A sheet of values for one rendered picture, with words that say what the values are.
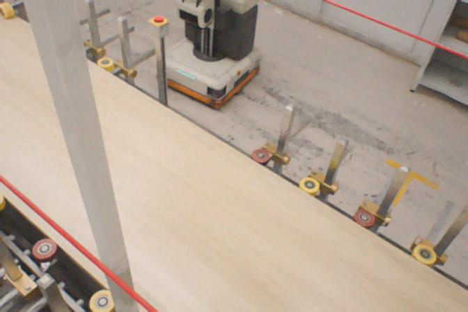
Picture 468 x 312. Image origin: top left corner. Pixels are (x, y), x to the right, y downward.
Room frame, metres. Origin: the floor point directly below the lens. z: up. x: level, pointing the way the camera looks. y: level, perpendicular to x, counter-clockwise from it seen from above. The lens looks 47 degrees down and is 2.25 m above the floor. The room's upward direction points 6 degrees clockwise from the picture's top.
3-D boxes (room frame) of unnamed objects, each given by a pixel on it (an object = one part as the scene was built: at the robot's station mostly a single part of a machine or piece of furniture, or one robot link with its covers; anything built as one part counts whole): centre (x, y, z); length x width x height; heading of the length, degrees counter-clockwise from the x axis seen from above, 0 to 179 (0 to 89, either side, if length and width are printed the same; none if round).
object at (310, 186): (1.17, -0.31, 0.85); 0.08 x 0.08 x 0.11
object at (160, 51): (1.79, 0.41, 0.93); 0.05 x 0.05 x 0.45; 56
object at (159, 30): (1.79, 0.42, 1.18); 0.07 x 0.07 x 0.08; 56
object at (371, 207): (1.12, -0.60, 0.83); 0.14 x 0.06 x 0.05; 56
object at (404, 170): (1.10, -0.62, 0.90); 0.04 x 0.04 x 0.48; 56
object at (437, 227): (1.06, -0.84, 0.80); 0.43 x 0.03 x 0.04; 146
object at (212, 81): (3.02, 0.30, 0.16); 0.67 x 0.64 x 0.25; 152
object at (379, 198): (1.20, -0.63, 0.83); 0.43 x 0.03 x 0.04; 146
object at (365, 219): (1.03, -0.52, 0.85); 0.08 x 0.08 x 0.11
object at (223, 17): (2.84, 0.32, 0.68); 0.28 x 0.27 x 0.25; 62
